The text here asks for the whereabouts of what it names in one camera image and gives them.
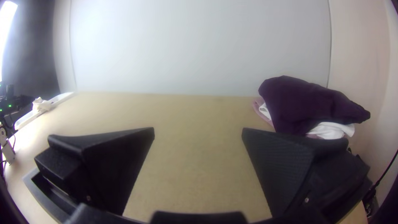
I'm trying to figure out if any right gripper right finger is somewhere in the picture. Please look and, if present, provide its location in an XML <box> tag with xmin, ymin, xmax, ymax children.
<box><xmin>242</xmin><ymin>127</ymin><xmax>372</xmax><ymax>224</ymax></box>

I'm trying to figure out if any white laundry basket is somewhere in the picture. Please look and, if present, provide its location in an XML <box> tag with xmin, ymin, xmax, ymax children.
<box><xmin>14</xmin><ymin>92</ymin><xmax>75</xmax><ymax>131</ymax></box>

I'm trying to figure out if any pile of folded clothes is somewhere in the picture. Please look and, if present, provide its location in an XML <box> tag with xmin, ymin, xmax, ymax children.
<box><xmin>252</xmin><ymin>75</ymin><xmax>371</xmax><ymax>140</ymax></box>

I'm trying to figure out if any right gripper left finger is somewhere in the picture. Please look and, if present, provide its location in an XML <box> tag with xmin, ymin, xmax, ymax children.
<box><xmin>34</xmin><ymin>127</ymin><xmax>155</xmax><ymax>216</ymax></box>

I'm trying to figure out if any black cable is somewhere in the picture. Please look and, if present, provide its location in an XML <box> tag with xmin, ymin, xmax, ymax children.
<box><xmin>362</xmin><ymin>149</ymin><xmax>398</xmax><ymax>216</ymax></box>

